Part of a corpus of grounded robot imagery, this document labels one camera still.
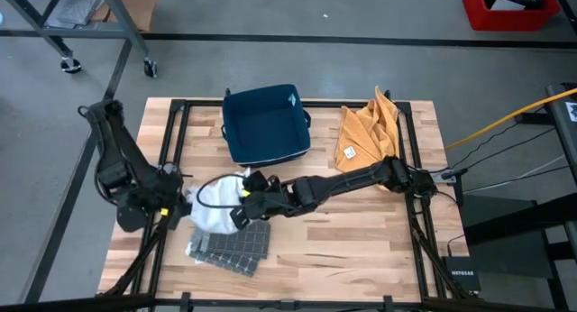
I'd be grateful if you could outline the white floor cable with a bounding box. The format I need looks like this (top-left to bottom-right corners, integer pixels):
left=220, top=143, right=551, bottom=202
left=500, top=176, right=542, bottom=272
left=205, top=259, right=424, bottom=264
left=512, top=154, right=565, bottom=181

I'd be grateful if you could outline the red plastic bin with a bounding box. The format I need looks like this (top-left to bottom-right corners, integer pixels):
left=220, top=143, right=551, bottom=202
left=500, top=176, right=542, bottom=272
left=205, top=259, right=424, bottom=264
left=461, top=0, right=562, bottom=32

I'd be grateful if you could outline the black Netgear router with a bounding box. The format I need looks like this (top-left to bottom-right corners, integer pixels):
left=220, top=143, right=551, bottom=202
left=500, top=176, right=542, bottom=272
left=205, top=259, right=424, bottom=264
left=440, top=255, right=482, bottom=293

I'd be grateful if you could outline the black floor cable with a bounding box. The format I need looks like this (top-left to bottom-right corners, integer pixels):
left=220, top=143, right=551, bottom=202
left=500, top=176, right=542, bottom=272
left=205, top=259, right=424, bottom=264
left=463, top=165, right=570, bottom=194
left=453, top=122, right=556, bottom=169

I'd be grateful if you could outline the orange towel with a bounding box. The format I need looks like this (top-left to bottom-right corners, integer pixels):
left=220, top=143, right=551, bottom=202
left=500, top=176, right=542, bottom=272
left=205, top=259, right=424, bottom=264
left=333, top=85, right=403, bottom=192

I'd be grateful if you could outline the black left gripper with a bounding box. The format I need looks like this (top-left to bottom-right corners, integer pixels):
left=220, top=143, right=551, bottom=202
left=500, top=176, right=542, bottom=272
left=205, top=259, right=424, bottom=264
left=151, top=174, right=193, bottom=232

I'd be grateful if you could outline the grey metal cart frame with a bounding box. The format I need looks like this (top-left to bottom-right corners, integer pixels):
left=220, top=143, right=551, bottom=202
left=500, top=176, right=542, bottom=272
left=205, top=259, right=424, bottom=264
left=0, top=0, right=159, bottom=78

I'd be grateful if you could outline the dark grey side table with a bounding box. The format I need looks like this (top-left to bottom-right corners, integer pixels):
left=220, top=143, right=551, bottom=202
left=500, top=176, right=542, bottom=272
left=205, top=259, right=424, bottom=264
left=544, top=81, right=577, bottom=189

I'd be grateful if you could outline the navy blue fabric basket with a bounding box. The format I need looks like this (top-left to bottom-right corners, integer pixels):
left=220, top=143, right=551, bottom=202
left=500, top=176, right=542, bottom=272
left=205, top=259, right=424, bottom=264
left=220, top=83, right=313, bottom=169

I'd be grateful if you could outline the yellow cable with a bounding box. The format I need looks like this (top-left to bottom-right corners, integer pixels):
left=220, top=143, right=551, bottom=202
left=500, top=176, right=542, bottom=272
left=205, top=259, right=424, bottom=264
left=444, top=86, right=577, bottom=150

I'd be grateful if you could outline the cardboard box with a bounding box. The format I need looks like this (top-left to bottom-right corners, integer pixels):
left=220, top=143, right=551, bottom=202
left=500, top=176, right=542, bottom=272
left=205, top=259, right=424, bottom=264
left=88, top=0, right=160, bottom=32

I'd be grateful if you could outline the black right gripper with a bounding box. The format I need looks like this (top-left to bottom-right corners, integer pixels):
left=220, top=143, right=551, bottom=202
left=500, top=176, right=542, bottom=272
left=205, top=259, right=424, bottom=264
left=229, top=170, right=298, bottom=232

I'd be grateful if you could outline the black aluminium table frame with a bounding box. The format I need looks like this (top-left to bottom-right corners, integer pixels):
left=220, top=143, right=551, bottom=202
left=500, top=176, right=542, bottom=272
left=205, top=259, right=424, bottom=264
left=0, top=97, right=560, bottom=312

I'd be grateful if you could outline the grey checked towel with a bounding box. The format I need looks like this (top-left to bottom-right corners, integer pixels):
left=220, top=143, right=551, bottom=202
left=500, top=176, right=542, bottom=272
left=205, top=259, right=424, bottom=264
left=186, top=220, right=272, bottom=278

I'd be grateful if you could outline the white waffle towel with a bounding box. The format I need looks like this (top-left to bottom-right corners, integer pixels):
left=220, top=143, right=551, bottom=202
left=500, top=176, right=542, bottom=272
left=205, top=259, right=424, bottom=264
left=184, top=167, right=253, bottom=235

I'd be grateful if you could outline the black equipment stand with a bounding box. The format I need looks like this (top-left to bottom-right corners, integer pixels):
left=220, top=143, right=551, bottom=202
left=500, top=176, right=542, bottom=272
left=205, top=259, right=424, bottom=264
left=457, top=192, right=577, bottom=312

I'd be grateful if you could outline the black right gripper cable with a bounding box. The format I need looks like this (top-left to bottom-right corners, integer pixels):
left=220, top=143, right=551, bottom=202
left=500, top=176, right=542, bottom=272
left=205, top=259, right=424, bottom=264
left=196, top=173, right=248, bottom=210

